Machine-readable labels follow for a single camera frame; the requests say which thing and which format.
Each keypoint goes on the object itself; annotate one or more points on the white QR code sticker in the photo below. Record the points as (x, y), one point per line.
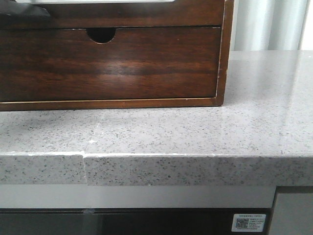
(248, 222)

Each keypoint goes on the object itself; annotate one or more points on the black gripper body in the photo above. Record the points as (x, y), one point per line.
(22, 11)

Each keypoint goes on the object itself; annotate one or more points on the grey cabinet door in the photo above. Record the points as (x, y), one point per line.
(292, 211)

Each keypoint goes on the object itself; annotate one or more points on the wooden drawer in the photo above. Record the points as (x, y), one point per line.
(65, 64)
(175, 13)

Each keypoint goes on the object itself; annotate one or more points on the dark wooden drawer cabinet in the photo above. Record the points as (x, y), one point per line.
(103, 35)

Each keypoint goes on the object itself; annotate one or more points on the black glass appliance front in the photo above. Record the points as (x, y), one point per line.
(145, 221)

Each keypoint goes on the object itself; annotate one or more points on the white grey window curtain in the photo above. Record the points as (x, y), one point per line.
(272, 25)

